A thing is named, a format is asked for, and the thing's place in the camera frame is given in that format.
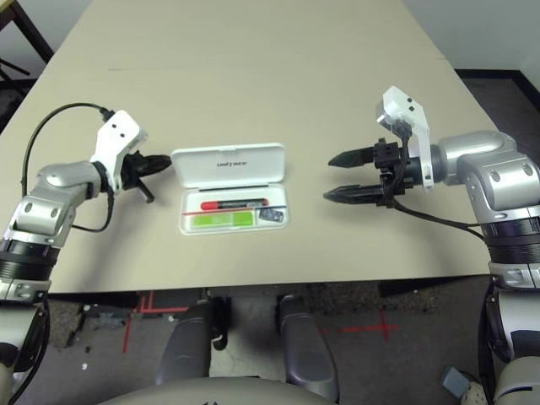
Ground black marker with red cap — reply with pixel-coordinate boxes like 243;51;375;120
200;197;271;211

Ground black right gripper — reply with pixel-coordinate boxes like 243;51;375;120
322;137;417;210

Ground grey right robot leg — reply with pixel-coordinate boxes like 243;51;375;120
276;294;341;402

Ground small black eraser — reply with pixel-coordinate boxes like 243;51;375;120
257;206;284;224

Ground grey robot leg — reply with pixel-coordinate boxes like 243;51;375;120
154;297;231;387
276;294;341;402

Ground white plastic pencil case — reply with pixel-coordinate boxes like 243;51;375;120
170;143;291;236

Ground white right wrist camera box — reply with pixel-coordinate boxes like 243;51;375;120
373;86;435;193

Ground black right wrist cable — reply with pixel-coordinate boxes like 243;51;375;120
394;200;507;405

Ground grey left robot leg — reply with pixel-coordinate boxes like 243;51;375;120
154;297;231;387

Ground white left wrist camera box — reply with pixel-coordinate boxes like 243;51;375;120
89;110;149;193

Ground white perforated shoe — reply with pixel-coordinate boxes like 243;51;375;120
457;381;489;405

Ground grey robot torso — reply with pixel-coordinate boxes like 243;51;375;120
96;376;338;405

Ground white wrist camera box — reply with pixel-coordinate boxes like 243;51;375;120
89;110;149;193
373;86;435;193

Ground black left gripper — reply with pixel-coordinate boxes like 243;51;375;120
121;151;173;203

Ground blue-grey foot pedal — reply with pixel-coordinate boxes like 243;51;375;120
440;366;467;396

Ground green highlighter marker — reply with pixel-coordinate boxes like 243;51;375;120
189;210;257;230

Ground black tripod stand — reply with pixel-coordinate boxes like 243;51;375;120
0;58;33;88

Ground black table underframe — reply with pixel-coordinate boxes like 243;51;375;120
46;280;438;311

